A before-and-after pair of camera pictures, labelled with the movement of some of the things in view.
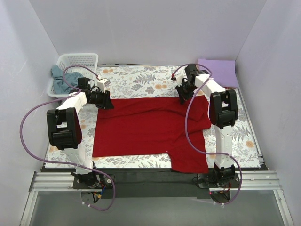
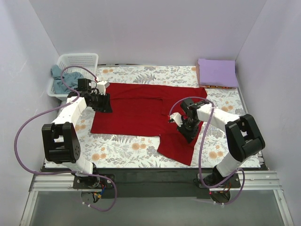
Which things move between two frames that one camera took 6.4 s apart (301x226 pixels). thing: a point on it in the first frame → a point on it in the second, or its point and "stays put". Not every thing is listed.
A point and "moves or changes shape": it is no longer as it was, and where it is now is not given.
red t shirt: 153,125 moves or changes shape
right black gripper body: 182,90 → 186,131
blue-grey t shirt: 71,78 stays put
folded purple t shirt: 223,71 stays put
